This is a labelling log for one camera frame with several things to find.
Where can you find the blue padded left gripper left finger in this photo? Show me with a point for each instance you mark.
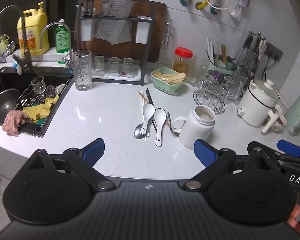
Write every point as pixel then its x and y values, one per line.
pixel 93 152

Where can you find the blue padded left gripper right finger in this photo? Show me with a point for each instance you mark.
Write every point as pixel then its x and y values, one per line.
pixel 204 152

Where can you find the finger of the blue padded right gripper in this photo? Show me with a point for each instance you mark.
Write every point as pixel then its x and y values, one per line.
pixel 289 148

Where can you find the white ceramic jar with handle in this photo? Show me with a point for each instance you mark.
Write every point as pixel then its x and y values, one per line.
pixel 197 125

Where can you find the embossed stainless steel spoon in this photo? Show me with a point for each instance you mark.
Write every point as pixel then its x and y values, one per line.
pixel 137 132

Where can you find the white ceramic soup spoon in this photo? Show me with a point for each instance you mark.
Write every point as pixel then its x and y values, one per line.
pixel 148 112
pixel 160 116

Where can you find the copper coloured small spoon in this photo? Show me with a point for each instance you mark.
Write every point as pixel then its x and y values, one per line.
pixel 170 122

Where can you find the mint green electric kettle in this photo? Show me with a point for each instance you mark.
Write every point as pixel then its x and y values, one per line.
pixel 292 117

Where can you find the wooden chopstick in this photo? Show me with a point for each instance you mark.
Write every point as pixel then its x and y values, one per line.
pixel 146 101

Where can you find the white electric cooker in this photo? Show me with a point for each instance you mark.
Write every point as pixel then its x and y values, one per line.
pixel 259 98

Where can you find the yellow cloth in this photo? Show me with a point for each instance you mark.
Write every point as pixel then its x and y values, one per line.
pixel 40 111

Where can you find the purple lid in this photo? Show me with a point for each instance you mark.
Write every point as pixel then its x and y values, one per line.
pixel 217 75

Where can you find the small upturned drinking glass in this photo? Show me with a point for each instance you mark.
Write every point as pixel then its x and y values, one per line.
pixel 98 68

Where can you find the textured glass mug right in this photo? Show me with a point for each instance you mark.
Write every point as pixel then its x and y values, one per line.
pixel 240 79

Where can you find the bundle of dried noodles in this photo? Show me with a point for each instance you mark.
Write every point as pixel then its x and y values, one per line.
pixel 172 79

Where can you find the pink cloth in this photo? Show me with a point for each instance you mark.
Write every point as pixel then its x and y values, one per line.
pixel 14 119

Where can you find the green plastic basket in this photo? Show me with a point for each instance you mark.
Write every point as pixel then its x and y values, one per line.
pixel 165 87

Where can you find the textured glass pitcher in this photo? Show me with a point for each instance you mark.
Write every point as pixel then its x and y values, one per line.
pixel 198 69

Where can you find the green utensil holder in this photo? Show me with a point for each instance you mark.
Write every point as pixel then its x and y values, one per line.
pixel 219 59

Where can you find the tall textured glass mug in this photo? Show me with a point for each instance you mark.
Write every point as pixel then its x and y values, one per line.
pixel 82 63

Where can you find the red lidded plastic jar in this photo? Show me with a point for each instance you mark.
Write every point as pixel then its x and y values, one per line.
pixel 183 59

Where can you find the steel pot in sink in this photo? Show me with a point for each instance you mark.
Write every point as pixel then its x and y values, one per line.
pixel 8 101

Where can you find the wooden cutting board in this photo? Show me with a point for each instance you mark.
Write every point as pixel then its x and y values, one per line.
pixel 135 48

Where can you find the green dish soap bottle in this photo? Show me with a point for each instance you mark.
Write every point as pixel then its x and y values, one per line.
pixel 62 39

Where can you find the hanging utensil set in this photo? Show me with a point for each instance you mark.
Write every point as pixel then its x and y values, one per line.
pixel 252 50

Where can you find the steel cleaver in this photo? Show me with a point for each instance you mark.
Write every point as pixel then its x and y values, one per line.
pixel 110 28

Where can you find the yellow detergent jug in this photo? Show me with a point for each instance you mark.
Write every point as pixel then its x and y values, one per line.
pixel 35 22

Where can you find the wire glass drying rack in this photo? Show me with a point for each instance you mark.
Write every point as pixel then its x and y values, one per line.
pixel 209 92

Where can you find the black dish rack frame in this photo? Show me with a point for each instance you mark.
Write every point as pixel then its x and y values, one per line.
pixel 86 27

